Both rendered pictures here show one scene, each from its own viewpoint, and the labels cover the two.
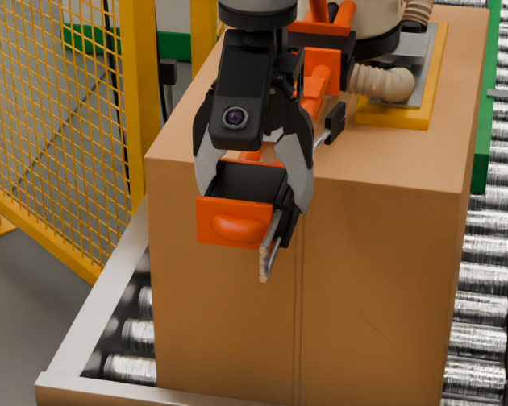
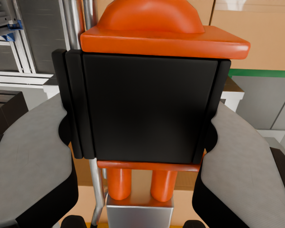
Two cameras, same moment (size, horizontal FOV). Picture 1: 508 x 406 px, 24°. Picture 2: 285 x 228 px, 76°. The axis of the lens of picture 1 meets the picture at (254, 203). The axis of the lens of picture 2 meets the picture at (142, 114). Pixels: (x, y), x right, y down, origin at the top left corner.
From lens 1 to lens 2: 104 cm
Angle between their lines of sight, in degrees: 26
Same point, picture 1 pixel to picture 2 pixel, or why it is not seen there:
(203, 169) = (239, 125)
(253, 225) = (119, 7)
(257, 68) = not seen: outside the picture
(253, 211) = (121, 33)
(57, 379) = (235, 96)
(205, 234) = (206, 27)
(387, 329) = not seen: hidden behind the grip
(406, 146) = (86, 212)
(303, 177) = (26, 120)
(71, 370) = (228, 103)
